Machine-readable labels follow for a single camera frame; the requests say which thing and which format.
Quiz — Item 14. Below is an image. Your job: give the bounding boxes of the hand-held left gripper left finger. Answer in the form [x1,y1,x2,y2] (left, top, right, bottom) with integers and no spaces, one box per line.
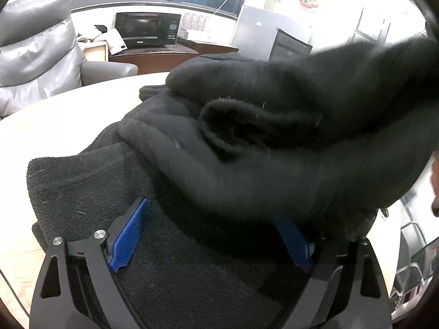
[29,198,151,329]

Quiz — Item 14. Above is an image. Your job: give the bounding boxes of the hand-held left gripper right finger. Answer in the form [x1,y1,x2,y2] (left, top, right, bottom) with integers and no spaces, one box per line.
[274,212,392,329]

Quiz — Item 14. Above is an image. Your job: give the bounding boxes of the black fleece jacket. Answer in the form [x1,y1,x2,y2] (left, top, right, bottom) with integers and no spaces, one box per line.
[27,36,439,329]

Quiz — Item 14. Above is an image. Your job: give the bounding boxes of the dark wooden cabinet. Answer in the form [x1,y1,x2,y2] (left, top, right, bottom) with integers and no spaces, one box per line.
[109,36,240,75]

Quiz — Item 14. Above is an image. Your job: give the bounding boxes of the light wooden cabinet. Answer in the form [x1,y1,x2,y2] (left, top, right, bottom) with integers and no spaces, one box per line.
[84,40,110,62]

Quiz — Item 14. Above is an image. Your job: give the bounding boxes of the beige cloth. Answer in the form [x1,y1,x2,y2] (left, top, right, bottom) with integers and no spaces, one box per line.
[77,24,127,55]

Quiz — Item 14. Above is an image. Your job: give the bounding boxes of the black mesh office chair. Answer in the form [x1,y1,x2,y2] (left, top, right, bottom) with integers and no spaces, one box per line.
[268,27,313,63]

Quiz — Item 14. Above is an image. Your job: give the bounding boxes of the grey leather armchair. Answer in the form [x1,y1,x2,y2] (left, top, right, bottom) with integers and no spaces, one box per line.
[0,0,139,120]

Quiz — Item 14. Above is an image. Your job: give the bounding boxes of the black microwave oven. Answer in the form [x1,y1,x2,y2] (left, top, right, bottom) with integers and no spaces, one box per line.
[115,11,182,49]

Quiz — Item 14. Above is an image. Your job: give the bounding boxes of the white flat box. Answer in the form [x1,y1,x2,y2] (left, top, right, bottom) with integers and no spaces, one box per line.
[187,30,234,42]

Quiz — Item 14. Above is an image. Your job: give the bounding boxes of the grey panel board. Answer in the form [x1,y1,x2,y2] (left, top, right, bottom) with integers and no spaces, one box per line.
[231,5,314,60]

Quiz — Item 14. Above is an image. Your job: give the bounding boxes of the pack of egg cartons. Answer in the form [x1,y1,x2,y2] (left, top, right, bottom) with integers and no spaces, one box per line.
[183,12,210,33]

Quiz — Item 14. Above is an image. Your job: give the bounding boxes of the chrome metal frame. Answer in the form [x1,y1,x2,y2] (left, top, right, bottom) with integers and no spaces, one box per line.
[391,221,434,319]

